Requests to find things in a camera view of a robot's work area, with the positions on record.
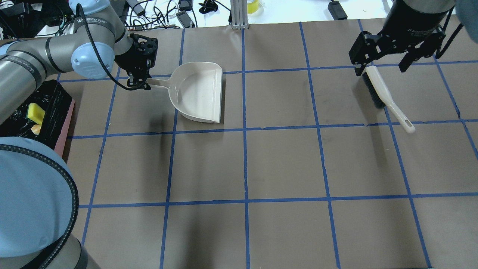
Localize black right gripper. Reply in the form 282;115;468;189
348;0;455;77

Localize yellow sponge piece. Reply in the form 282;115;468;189
26;103;46;125

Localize pale yellow foam piece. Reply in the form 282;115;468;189
30;124;42;136

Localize yellow tape roll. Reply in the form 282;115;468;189
246;0;263;14

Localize beige plastic dustpan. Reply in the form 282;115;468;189
147;62;223;124

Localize black webcam clamp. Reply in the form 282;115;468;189
198;0;218;14

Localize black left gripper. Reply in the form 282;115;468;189
115;33;159;90

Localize black adapter upper table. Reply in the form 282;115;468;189
176;11;196;28

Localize aluminium frame post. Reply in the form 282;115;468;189
230;0;249;30

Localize black lined trash bin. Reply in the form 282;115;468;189
0;80;75;156

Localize black power adapter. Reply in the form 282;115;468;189
328;0;348;21

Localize beige hand brush black bristles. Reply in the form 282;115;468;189
362;66;416;133

